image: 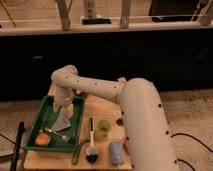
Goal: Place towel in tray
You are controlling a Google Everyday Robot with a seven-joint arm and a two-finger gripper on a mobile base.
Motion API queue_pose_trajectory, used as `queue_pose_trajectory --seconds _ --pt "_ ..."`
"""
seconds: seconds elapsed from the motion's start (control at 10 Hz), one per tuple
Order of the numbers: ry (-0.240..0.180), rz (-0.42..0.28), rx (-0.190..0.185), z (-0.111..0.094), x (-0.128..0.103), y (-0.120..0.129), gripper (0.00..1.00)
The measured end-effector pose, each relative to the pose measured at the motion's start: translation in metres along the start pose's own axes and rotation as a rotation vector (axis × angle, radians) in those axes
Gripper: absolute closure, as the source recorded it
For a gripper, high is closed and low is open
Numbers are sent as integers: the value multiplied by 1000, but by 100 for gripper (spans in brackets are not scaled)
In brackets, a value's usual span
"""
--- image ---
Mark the small green cup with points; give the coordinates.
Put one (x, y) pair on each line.
(103, 127)

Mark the green base white post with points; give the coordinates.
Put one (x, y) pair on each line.
(90, 16)

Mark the blue grey rolled cloth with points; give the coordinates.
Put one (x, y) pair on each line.
(116, 152)

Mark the wooden railing frame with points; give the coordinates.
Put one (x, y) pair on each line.
(34, 17)

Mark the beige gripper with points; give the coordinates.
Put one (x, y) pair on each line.
(63, 99)

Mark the white handled black brush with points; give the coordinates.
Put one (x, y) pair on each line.
(91, 150)

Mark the green plastic tray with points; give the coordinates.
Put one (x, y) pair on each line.
(46, 117)

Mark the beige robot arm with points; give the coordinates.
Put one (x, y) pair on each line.
(145, 123)

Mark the small dark red object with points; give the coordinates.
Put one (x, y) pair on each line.
(119, 122)

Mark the black pole stand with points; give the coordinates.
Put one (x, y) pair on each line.
(16, 150)

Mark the red yellow apple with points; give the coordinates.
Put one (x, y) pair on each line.
(42, 139)

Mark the grey towel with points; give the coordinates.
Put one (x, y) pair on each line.
(62, 122)

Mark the metal spoon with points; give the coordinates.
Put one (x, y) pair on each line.
(63, 137)

